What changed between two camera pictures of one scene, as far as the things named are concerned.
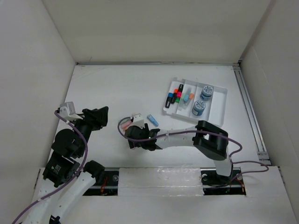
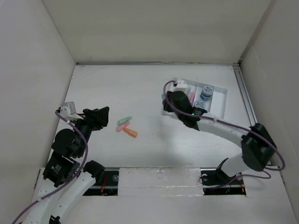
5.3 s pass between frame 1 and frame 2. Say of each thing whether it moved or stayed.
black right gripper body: moved
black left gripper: stayed
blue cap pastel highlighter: stayed
